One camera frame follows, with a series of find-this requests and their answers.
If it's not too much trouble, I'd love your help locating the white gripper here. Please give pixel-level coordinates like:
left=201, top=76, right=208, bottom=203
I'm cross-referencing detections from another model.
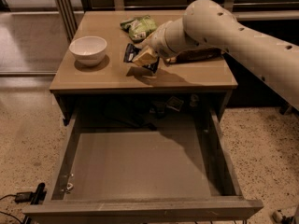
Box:
left=133, top=19, right=199, bottom=66

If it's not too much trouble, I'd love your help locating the dark blue rxbar wrapper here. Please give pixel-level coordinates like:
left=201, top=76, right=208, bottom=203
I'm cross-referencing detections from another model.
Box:
left=123, top=43, right=159, bottom=73

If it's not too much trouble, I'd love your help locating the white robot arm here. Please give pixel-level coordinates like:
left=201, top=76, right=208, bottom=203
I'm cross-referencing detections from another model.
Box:
left=137, top=0, right=299, bottom=109

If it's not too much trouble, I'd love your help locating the open grey top drawer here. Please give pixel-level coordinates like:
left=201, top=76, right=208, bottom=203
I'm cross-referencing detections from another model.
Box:
left=23, top=108, right=263, bottom=224

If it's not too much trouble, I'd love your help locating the black clamp on drawer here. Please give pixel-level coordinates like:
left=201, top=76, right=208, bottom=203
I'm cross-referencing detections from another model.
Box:
left=22, top=183, right=47, bottom=224

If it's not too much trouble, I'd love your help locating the green snack bag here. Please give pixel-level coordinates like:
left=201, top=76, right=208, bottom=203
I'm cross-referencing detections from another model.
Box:
left=120, top=15, right=158, bottom=43

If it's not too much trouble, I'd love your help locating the yellow brown chip bag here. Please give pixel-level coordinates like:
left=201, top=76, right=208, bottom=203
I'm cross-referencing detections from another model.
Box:
left=164, top=48, right=221, bottom=64

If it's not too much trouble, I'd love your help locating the small dark packet in cabinet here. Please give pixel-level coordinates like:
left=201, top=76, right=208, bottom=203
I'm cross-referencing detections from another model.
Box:
left=166, top=96, right=184, bottom=111

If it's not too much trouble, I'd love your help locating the white ceramic bowl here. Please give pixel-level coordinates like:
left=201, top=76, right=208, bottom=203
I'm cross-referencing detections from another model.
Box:
left=69, top=36, right=107, bottom=66

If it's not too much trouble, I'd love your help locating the black power adapter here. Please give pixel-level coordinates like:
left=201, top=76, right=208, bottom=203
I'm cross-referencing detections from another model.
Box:
left=15, top=191, right=33, bottom=203

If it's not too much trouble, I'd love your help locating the white power strip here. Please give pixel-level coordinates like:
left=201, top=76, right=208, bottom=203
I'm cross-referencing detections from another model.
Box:
left=272, top=210, right=293, bottom=224

